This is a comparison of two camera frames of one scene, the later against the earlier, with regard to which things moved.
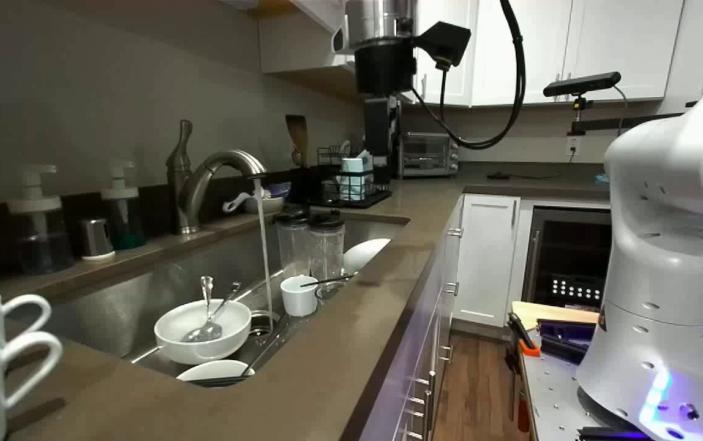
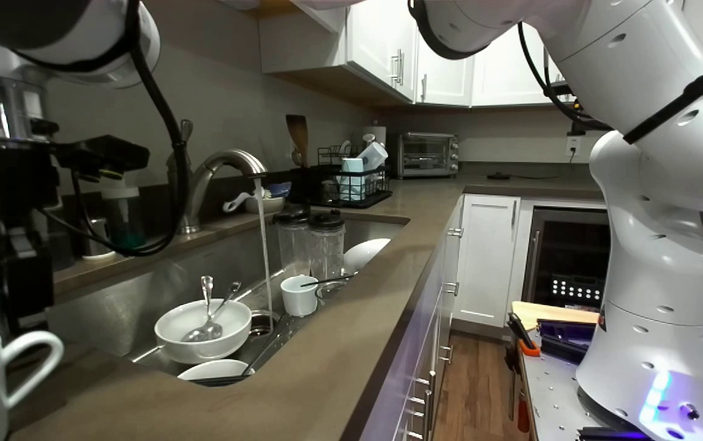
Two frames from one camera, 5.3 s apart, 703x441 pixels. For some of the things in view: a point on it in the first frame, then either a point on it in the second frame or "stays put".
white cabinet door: [485, 259] stays put
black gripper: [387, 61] → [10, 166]
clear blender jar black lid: [327, 227] stays put
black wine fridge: [568, 251] stays put
